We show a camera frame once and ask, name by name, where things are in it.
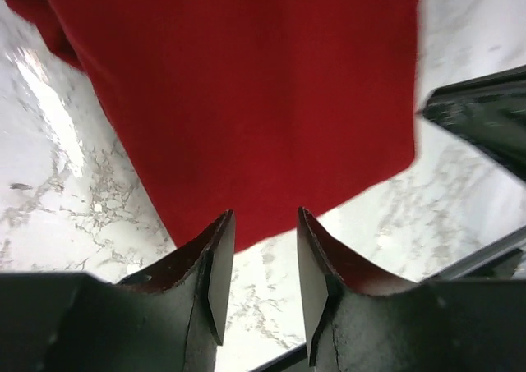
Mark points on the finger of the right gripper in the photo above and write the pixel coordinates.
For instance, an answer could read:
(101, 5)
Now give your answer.
(488, 112)

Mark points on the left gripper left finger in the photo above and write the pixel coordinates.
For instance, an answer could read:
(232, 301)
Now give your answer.
(184, 303)

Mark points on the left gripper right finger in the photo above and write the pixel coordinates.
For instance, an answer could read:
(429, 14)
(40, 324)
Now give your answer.
(327, 269)

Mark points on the dark red t shirt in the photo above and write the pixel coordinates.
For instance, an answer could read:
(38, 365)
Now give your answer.
(258, 106)

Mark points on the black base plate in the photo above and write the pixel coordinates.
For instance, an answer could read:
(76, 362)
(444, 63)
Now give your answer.
(503, 259)

